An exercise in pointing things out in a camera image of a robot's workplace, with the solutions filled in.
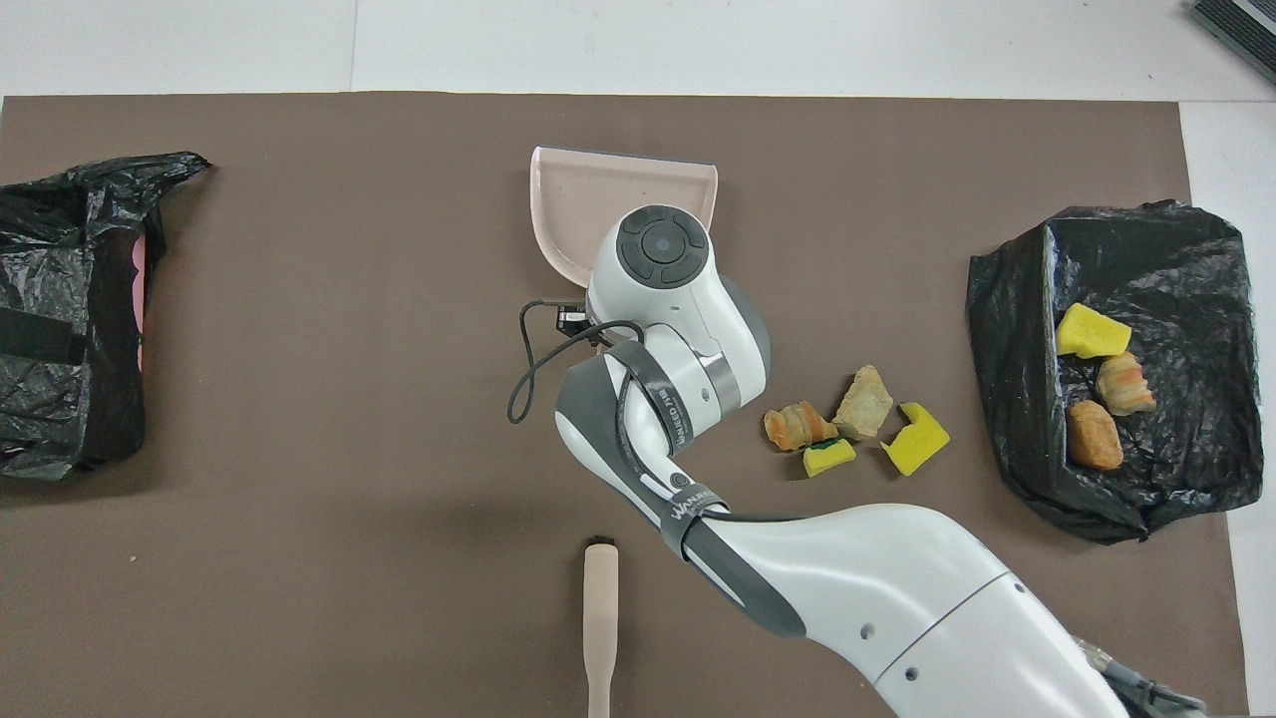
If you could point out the pale striped bread chunk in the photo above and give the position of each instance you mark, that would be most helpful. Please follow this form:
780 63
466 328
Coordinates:
1126 384

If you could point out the brown table mat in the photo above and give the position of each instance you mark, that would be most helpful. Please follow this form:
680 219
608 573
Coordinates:
399 299

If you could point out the notched yellow sponge piece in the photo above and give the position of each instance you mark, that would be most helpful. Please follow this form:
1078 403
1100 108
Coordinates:
915 444

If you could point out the beige plastic dustpan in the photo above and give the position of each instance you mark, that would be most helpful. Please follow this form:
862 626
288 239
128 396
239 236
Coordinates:
578 199

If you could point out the large yellow green sponge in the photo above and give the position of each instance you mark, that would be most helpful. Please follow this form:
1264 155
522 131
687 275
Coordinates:
1092 332

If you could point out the brown fried nugget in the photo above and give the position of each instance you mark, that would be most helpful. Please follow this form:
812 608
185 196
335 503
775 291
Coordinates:
1095 436

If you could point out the small yellow green sponge piece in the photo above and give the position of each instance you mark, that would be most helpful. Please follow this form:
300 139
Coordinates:
827 459

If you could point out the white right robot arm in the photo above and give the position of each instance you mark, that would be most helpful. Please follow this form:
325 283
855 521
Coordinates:
897 588

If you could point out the dark grey ribbed panel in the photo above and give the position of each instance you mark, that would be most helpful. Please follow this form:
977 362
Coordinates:
1241 30

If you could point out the orange toasted bread piece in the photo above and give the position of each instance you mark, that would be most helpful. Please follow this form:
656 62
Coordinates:
796 426

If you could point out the black bag lined pink bin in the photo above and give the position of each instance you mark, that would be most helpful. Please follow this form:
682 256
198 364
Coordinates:
60 249

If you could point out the beige hand brush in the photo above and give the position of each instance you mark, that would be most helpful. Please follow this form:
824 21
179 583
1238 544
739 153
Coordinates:
600 608

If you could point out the pale bread piece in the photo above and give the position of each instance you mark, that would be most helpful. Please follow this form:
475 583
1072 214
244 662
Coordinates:
863 404

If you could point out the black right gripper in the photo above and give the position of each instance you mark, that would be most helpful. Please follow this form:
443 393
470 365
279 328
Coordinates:
572 318

